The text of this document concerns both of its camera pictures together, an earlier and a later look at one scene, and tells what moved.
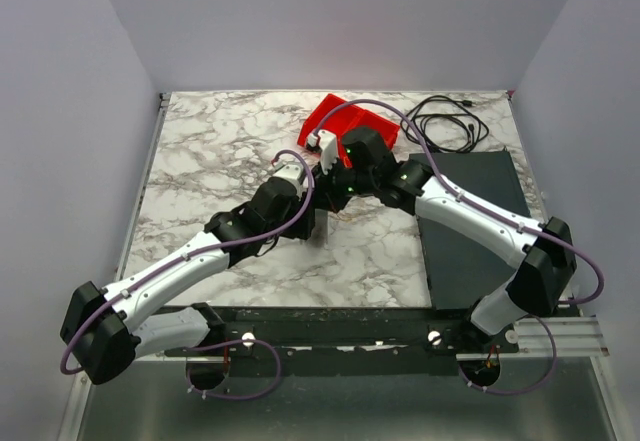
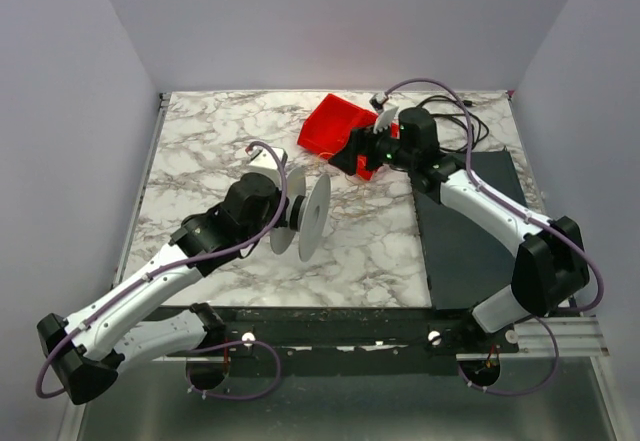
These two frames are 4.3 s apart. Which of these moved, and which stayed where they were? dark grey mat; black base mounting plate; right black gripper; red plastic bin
Moved: right black gripper
Stayed: black base mounting plate; red plastic bin; dark grey mat
